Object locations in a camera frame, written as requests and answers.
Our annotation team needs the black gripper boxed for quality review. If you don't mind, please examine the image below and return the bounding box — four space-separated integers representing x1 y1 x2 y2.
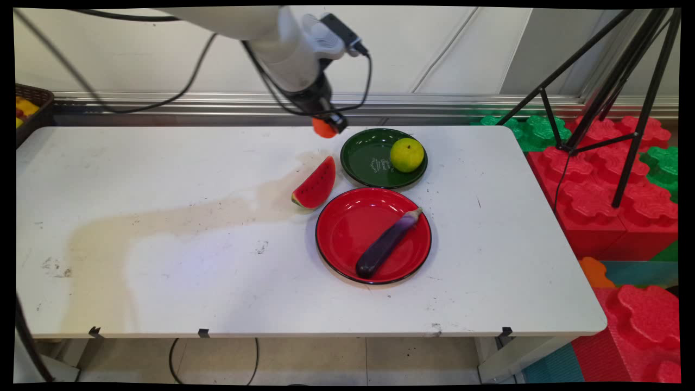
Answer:
285 72 349 134

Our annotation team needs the orange toy fruit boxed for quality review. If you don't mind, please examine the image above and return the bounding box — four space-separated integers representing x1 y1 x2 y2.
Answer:
312 117 338 140

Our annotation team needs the green enamel plate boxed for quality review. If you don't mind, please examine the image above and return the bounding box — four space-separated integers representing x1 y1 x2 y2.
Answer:
340 128 429 190

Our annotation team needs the red toy watermelon slice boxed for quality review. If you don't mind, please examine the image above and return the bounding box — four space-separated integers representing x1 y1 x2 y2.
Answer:
291 155 337 210

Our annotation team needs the yellow-green toy apple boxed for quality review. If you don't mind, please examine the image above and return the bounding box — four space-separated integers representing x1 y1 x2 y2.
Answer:
390 137 425 173

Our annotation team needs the red enamel plate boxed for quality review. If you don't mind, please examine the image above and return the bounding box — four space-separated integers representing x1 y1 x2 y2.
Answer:
315 187 433 286

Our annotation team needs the purple toy eggplant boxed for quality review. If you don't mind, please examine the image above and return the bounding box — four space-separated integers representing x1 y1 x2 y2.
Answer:
356 207 424 280

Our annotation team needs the green foam block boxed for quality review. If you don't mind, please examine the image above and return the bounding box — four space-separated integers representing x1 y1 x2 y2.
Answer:
640 146 679 204
471 114 572 153

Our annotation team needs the large red foam block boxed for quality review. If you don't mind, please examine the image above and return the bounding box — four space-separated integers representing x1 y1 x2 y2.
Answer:
527 115 679 261

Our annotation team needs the black tripod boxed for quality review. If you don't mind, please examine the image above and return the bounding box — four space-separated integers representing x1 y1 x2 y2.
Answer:
495 8 682 209

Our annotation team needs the dark wicker basket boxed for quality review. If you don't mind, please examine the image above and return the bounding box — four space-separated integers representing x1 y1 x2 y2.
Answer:
15 83 55 148

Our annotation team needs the yellow toy in basket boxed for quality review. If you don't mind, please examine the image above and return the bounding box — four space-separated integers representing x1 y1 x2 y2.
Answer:
16 97 40 129

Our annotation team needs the white table leg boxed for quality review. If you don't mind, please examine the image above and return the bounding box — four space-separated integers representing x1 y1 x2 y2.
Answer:
477 336 579 384

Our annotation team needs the orange foam block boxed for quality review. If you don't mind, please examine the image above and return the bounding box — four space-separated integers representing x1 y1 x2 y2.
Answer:
578 257 617 289

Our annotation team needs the teal foam mat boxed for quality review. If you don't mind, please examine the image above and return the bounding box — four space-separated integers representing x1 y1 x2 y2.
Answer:
601 260 679 288

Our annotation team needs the black stand pole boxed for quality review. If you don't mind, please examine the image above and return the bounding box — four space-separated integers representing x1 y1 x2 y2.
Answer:
15 293 56 384

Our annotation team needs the black camera cable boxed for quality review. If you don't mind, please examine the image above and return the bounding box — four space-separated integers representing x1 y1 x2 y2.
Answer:
242 39 374 117

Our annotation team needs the metal wall rail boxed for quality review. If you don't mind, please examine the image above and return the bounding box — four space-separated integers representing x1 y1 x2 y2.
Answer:
52 91 679 121

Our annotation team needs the long black arm cable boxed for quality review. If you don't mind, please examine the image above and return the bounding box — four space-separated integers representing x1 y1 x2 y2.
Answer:
14 8 219 115

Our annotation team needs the black floor cable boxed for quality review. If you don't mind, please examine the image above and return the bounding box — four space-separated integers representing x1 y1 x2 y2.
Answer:
168 337 260 386

